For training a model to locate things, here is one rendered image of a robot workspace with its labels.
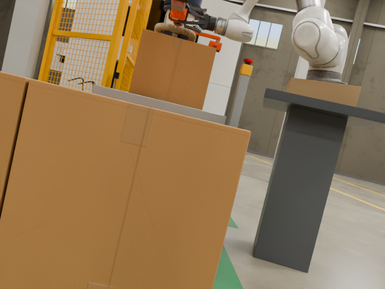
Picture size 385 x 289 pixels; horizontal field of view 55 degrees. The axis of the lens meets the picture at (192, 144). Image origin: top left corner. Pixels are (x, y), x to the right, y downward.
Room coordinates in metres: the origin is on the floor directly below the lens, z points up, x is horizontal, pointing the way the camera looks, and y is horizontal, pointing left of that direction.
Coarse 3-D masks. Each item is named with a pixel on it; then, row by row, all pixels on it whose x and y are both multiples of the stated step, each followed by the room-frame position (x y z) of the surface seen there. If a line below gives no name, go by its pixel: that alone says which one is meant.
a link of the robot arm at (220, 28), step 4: (220, 20) 1.97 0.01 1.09; (224, 20) 1.98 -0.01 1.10; (216, 24) 1.98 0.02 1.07; (220, 24) 1.97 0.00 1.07; (224, 24) 1.97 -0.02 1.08; (216, 28) 1.98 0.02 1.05; (220, 28) 1.97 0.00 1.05; (224, 28) 1.97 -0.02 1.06; (216, 32) 2.00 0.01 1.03; (220, 32) 1.99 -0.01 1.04; (224, 32) 1.99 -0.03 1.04
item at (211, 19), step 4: (204, 16) 1.99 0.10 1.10; (208, 16) 2.00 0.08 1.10; (212, 16) 1.99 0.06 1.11; (200, 20) 1.99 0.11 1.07; (204, 20) 1.99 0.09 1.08; (208, 20) 2.00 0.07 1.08; (212, 20) 1.97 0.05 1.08; (216, 20) 1.98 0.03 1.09; (200, 24) 1.99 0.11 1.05; (204, 24) 1.99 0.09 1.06; (208, 24) 1.99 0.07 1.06; (212, 24) 1.97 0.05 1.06; (204, 28) 2.00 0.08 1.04; (208, 28) 1.99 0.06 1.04; (212, 28) 1.99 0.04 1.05
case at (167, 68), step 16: (144, 32) 1.92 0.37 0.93; (144, 48) 1.93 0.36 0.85; (160, 48) 1.94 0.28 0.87; (176, 48) 1.95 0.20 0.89; (192, 48) 1.96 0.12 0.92; (208, 48) 1.97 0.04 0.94; (144, 64) 1.93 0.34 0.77; (160, 64) 1.94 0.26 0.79; (176, 64) 1.95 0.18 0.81; (192, 64) 1.97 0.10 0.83; (208, 64) 1.98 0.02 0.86; (144, 80) 1.93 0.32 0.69; (160, 80) 1.94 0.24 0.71; (176, 80) 1.96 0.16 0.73; (192, 80) 1.97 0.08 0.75; (208, 80) 1.98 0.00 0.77; (160, 96) 1.95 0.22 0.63; (176, 96) 1.96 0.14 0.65; (192, 96) 1.97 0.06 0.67
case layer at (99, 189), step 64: (0, 128) 0.62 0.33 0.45; (64, 128) 0.63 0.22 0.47; (128, 128) 0.64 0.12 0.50; (192, 128) 0.65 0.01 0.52; (0, 192) 0.63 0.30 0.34; (64, 192) 0.64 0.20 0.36; (128, 192) 0.65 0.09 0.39; (192, 192) 0.65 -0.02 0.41; (0, 256) 0.63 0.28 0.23; (64, 256) 0.64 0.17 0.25; (128, 256) 0.65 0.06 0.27; (192, 256) 0.66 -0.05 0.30
